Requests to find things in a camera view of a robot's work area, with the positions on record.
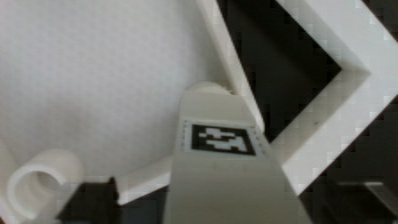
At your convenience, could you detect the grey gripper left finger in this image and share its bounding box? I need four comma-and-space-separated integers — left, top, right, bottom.
57, 178, 119, 224

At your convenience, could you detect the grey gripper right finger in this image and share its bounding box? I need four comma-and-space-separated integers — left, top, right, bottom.
332, 181, 398, 224

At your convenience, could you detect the white leg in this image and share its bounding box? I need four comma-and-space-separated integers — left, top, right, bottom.
163, 82, 313, 224

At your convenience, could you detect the white desk top tray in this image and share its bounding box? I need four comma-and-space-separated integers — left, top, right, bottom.
0, 0, 266, 224

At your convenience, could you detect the white front obstacle bar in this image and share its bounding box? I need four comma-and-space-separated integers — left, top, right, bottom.
256, 69, 398, 191

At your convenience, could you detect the white obstacle bar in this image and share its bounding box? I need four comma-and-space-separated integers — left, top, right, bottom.
277, 0, 398, 95
256, 69, 398, 191

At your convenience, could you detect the white right obstacle bar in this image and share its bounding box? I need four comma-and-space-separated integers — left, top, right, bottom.
277, 0, 398, 95

